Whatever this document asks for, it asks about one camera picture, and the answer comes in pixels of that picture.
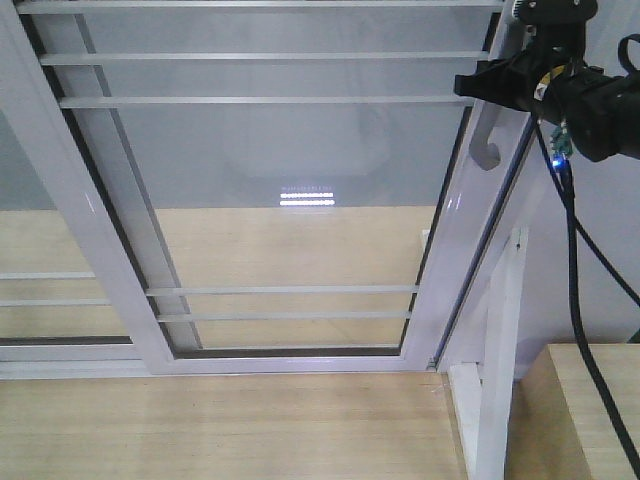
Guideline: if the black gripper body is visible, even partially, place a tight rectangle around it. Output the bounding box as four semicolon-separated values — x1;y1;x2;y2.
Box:
454;0;598;111

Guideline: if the grey door handle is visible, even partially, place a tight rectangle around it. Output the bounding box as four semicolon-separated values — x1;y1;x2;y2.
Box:
469;0;521;172

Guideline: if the white sliding glass door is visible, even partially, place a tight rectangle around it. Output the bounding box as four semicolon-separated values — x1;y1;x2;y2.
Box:
12;1;504;359

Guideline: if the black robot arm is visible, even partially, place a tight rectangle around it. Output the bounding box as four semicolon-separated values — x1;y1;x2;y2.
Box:
454;1;639;162

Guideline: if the white wooden support brace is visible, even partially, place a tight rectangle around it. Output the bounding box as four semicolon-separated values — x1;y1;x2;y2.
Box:
435;226;529;479

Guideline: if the light wooden box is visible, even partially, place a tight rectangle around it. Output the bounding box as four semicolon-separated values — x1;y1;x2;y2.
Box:
505;344;635;479

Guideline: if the white fixed glass panel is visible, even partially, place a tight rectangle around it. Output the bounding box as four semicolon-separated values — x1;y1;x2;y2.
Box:
1;1;202;373

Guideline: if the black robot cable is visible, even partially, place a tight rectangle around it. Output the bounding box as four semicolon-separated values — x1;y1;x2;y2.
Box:
532;33;640;471

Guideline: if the white door frame with track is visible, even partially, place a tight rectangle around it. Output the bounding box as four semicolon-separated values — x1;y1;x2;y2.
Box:
0;44;551;381

